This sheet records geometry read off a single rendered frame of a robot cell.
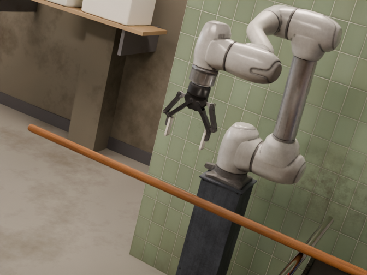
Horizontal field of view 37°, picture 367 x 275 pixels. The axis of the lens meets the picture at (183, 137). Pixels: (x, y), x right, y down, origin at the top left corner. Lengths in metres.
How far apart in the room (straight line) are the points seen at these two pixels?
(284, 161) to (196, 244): 0.61
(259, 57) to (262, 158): 0.79
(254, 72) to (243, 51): 0.08
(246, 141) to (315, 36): 0.57
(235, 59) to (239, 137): 0.77
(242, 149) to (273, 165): 0.16
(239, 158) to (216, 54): 0.80
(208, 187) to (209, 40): 0.94
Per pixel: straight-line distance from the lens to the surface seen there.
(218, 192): 2.51
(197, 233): 2.63
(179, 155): 3.28
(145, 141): 5.08
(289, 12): 2.24
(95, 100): 4.99
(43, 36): 5.59
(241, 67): 1.72
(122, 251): 3.71
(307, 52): 2.22
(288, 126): 2.34
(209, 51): 1.76
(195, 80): 1.79
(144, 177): 1.88
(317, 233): 1.90
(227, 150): 2.46
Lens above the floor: 1.95
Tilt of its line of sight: 19 degrees down
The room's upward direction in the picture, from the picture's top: 14 degrees clockwise
